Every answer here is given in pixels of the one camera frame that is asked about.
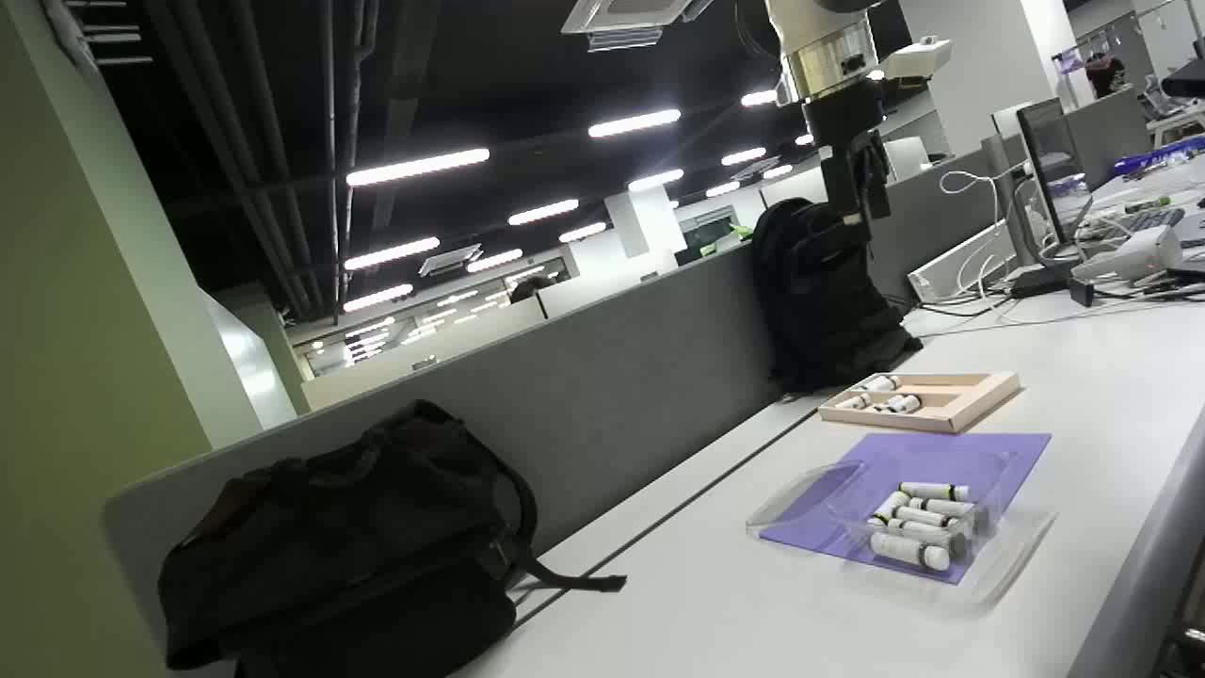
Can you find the tall black backpack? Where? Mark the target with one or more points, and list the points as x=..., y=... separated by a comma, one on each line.
x=823, y=302

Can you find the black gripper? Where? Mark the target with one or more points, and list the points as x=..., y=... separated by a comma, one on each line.
x=842, y=116

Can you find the silver wrist camera bar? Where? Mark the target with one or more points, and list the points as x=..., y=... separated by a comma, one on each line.
x=917, y=57

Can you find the wide black backpack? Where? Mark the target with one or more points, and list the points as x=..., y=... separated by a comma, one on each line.
x=351, y=552

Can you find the long grey desk partition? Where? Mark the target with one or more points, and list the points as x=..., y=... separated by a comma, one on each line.
x=603, y=388

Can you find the purple mat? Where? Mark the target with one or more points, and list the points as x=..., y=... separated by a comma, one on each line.
x=880, y=475

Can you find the clear plastic box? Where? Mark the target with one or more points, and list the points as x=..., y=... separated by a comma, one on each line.
x=1005, y=552

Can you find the ceiling air conditioner unit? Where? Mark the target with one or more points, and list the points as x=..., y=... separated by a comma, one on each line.
x=622, y=18

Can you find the shallow wooden tray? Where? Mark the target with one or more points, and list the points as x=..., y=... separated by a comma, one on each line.
x=962, y=402

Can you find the low grey desk divider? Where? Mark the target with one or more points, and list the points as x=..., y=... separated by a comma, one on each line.
x=927, y=210

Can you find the small white bottle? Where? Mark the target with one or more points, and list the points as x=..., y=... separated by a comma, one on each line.
x=943, y=505
x=936, y=493
x=907, y=547
x=926, y=527

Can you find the fluorescent ceiling light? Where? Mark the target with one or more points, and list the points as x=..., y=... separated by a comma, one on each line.
x=392, y=254
x=656, y=180
x=543, y=213
x=420, y=166
x=760, y=96
x=745, y=157
x=378, y=301
x=633, y=121

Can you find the white desk device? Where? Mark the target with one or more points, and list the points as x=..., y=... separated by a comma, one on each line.
x=1132, y=254

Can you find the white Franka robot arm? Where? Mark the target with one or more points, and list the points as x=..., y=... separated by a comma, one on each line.
x=814, y=39

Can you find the white ribbed box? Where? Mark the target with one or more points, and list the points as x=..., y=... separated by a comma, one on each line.
x=965, y=264

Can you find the white bottle with black cap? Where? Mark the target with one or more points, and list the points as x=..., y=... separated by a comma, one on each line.
x=877, y=386
x=868, y=405
x=907, y=405

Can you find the dark computer monitor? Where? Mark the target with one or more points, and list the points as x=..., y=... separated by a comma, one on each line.
x=1042, y=164

